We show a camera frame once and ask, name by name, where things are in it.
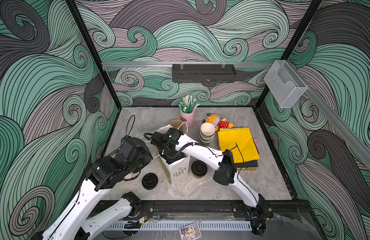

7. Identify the white paper bag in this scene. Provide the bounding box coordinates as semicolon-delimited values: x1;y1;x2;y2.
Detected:
155;125;191;185

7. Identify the black cup lid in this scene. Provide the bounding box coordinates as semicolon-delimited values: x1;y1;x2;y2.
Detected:
191;161;208;177

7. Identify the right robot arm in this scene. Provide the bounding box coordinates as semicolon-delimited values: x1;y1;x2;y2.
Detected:
144;128;265;209

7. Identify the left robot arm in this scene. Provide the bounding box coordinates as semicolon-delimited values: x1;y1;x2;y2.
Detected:
32;136;153;240

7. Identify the brown cardboard cup carrier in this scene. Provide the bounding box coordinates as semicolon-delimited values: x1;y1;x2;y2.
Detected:
170;119;187;131

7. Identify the stack of black lids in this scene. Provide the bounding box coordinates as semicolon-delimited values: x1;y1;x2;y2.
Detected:
142;173;159;190

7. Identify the pink straw holder cup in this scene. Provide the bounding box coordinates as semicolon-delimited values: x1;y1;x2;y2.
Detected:
180;111;195;128

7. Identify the stack of paper cups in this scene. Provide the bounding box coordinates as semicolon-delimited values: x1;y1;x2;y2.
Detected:
199;123;216;146

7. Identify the wrapped straws bundle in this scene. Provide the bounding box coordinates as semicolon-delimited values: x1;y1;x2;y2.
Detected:
179;95;200;114

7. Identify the yellow plush toy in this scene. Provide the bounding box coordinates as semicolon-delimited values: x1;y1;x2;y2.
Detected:
203;113;234;132

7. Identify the yellow napkin stack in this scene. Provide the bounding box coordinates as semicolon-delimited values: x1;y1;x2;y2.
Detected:
218;128;260;168

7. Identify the pink small object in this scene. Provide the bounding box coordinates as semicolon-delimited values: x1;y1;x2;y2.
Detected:
253;138;260;147

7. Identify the colourful card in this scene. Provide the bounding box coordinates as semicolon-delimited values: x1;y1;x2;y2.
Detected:
179;223;202;240

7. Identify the white cable duct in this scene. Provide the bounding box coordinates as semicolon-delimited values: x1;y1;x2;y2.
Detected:
105;220;253;232

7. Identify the black wall shelf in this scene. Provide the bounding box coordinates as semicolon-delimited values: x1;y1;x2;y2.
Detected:
172;64;237;83

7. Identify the clear acrylic wall holder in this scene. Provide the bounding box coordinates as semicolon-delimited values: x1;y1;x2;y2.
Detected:
264;60;308;109

